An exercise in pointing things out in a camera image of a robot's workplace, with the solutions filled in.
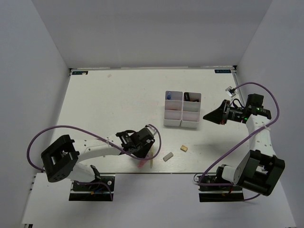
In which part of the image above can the yellow pen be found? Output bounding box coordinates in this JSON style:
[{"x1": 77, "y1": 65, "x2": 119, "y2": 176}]
[{"x1": 150, "y1": 148, "x2": 154, "y2": 169}]

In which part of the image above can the blue table label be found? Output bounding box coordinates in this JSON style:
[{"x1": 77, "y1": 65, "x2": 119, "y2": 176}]
[
  {"x1": 72, "y1": 71, "x2": 88, "y2": 75},
  {"x1": 214, "y1": 69, "x2": 231, "y2": 74}
]

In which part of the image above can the white right organizer tray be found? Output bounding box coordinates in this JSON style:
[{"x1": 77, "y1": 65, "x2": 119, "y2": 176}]
[{"x1": 181, "y1": 92, "x2": 201, "y2": 129}]

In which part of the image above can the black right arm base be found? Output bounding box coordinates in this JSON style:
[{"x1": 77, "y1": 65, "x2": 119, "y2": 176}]
[{"x1": 193, "y1": 173, "x2": 244, "y2": 203}]

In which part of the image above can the aluminium table edge rail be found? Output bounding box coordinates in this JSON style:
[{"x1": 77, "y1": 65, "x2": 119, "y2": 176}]
[{"x1": 232, "y1": 66, "x2": 245, "y2": 105}]

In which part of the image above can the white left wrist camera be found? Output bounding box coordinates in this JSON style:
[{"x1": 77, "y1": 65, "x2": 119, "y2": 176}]
[{"x1": 145, "y1": 124, "x2": 159, "y2": 137}]

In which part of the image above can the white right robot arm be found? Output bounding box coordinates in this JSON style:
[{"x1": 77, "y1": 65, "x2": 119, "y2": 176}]
[{"x1": 198, "y1": 94, "x2": 285, "y2": 196}]

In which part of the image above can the pink highlighter pen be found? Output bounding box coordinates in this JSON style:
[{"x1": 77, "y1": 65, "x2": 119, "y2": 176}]
[{"x1": 137, "y1": 161, "x2": 147, "y2": 168}]

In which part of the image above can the right blue table label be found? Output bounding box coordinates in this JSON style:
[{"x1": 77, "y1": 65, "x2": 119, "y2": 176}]
[{"x1": 214, "y1": 69, "x2": 231, "y2": 74}]

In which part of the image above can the white organizer tray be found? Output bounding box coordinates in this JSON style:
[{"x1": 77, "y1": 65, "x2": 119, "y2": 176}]
[
  {"x1": 163, "y1": 91, "x2": 183, "y2": 127},
  {"x1": 181, "y1": 92, "x2": 201, "y2": 129}
]

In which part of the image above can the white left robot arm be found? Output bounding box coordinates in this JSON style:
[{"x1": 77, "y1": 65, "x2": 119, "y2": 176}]
[{"x1": 41, "y1": 125, "x2": 156, "y2": 190}]

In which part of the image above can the grey eraser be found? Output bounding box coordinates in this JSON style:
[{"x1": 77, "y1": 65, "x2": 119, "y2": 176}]
[{"x1": 163, "y1": 152, "x2": 173, "y2": 162}]

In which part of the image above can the black pink highlighter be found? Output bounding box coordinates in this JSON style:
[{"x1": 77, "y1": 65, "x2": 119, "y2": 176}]
[{"x1": 184, "y1": 92, "x2": 192, "y2": 102}]

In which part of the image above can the left blue table label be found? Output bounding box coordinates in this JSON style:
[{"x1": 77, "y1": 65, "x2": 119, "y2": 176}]
[{"x1": 72, "y1": 71, "x2": 88, "y2": 75}]

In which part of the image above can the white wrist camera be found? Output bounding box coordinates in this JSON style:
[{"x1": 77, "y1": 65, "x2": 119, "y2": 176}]
[
  {"x1": 145, "y1": 124, "x2": 159, "y2": 137},
  {"x1": 225, "y1": 86, "x2": 237, "y2": 98}
]

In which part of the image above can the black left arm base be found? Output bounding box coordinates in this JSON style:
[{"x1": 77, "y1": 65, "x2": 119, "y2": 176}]
[{"x1": 69, "y1": 174, "x2": 115, "y2": 202}]

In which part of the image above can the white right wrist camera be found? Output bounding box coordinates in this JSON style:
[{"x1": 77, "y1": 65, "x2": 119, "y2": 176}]
[{"x1": 225, "y1": 86, "x2": 237, "y2": 98}]

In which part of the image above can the white left organizer tray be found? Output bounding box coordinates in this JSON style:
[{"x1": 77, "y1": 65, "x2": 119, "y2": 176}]
[{"x1": 163, "y1": 91, "x2": 183, "y2": 127}]

